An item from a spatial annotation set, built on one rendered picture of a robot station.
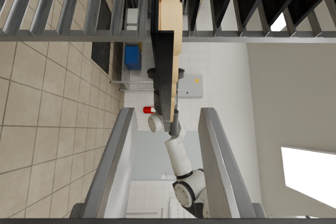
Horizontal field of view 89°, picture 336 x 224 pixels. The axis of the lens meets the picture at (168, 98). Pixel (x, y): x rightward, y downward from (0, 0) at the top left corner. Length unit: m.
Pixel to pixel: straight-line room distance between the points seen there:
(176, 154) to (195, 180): 0.11
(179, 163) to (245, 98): 3.72
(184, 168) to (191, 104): 3.29
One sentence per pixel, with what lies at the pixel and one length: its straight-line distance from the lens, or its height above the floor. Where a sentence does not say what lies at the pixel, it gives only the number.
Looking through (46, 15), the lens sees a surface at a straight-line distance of 0.83.
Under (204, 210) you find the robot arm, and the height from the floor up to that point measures 1.17.
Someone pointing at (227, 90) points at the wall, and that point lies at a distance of 4.17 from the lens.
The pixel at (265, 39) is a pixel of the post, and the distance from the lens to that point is 0.74.
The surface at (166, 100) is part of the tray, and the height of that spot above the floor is 1.05.
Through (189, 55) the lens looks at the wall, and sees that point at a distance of 4.24.
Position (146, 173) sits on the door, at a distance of 3.97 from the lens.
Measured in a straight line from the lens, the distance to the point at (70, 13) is 0.79.
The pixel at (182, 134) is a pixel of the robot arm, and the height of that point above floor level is 1.11.
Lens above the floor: 1.05
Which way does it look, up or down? 1 degrees up
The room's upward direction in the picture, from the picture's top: 90 degrees clockwise
